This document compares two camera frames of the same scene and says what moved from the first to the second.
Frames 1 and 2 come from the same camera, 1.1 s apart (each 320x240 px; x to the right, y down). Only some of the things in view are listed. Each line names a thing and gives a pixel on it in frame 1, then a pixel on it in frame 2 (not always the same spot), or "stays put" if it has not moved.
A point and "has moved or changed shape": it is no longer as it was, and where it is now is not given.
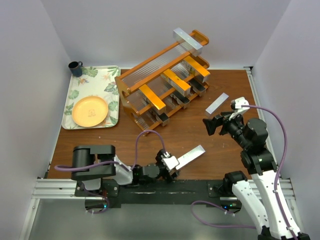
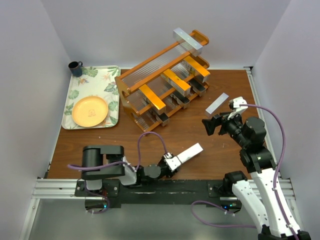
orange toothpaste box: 156,103 stays put
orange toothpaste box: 176,83 stays put
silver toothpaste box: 191,45 stays put
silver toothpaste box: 190,157 has moved or changed shape
